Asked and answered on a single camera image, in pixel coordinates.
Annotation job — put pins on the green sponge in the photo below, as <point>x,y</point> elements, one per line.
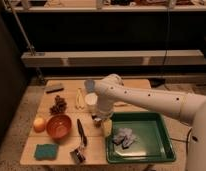
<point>46,151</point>

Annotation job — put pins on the crumpled grey cloth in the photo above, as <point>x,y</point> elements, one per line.
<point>124,137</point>

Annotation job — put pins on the wooden table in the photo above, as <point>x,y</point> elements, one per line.
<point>95,153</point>

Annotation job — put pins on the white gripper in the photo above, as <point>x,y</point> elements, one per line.
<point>105,116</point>

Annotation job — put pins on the black handled brush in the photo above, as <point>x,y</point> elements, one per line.
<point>78,153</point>

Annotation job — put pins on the yellow orange fruit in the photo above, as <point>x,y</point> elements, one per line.
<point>39,124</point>

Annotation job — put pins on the green plastic tray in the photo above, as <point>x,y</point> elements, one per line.
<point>152,143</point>

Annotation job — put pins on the bunch of dark grapes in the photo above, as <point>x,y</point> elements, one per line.
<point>59,107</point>

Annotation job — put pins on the small metal cup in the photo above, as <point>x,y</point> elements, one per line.
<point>97,121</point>

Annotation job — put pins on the white plastic cup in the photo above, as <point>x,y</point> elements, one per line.
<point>91,101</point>

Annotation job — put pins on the metal shelf rack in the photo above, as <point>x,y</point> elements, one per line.
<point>54,34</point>

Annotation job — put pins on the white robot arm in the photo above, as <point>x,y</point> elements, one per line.
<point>187,108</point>

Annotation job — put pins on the blue plastic cup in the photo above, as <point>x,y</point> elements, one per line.
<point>89,85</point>

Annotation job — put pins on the yellow banana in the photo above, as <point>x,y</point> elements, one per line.
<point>79,99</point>

